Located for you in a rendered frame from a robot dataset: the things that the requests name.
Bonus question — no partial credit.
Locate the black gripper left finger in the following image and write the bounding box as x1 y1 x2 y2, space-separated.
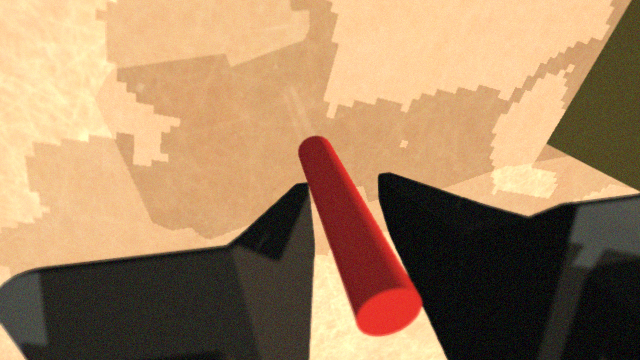
0 182 315 360

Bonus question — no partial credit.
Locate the red peg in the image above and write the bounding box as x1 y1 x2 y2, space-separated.
298 136 421 336

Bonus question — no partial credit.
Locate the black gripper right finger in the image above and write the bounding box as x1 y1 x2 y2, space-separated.
378 172 640 360

